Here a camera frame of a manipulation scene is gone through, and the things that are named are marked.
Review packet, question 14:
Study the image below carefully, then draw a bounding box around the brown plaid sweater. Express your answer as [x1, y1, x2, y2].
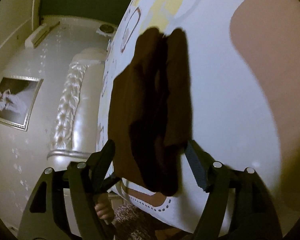
[108, 28, 192, 197]

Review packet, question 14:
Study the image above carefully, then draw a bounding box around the leopard print fuzzy clothing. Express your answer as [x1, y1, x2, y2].
[113, 204, 165, 240]

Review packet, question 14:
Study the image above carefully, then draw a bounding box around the person's left hand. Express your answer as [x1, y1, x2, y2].
[94, 193, 115, 223]

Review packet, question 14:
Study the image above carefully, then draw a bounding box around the cream tufted leather headboard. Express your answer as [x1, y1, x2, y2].
[47, 48, 107, 171]

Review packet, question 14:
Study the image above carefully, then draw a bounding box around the white patterned bed quilt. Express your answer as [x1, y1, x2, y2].
[95, 0, 300, 238]

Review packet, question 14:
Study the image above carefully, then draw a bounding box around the framed wedding photo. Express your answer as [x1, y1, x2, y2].
[0, 75, 43, 131]

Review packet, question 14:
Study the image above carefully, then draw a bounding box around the white wall air conditioner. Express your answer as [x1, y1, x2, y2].
[24, 21, 61, 49]

